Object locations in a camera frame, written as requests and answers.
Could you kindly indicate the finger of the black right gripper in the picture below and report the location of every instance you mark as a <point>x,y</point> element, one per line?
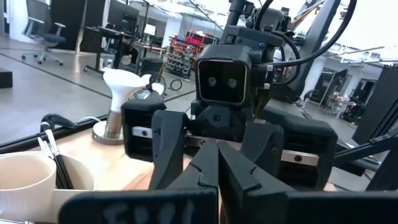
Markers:
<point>168,146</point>
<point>262,146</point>

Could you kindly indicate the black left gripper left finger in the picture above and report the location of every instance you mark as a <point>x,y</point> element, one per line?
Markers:
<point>186,205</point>

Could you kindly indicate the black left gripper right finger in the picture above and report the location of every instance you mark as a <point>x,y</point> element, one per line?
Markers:
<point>255,205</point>

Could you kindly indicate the black brush long silver ferrule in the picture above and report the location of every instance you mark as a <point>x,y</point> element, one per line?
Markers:
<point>63,171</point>

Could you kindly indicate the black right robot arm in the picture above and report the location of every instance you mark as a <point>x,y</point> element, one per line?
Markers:
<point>320,31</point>

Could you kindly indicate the white mushroom table lamp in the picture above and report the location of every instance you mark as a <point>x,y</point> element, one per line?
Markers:
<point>121,87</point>

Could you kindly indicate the red storage rack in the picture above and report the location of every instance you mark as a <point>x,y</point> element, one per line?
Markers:
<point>189,49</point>

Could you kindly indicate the black desk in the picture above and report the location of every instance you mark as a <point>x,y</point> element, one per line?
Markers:
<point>124,40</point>

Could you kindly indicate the black partition panels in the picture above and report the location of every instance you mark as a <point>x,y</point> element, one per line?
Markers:
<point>379,102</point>

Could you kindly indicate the black desk monitor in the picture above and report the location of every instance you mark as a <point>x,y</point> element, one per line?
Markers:
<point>122,15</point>

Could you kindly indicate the white ribbed round container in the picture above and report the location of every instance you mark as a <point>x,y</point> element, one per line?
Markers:
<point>28,186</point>

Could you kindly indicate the grey office chair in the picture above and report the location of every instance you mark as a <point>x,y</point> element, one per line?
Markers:
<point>46,34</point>

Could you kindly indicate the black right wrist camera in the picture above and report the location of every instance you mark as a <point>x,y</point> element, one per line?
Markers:
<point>222,81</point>

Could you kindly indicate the black diagonal frame strut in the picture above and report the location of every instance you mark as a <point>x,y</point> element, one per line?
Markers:
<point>367,149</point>

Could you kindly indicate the black table edge rail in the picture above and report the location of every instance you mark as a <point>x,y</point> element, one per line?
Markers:
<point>18,144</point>

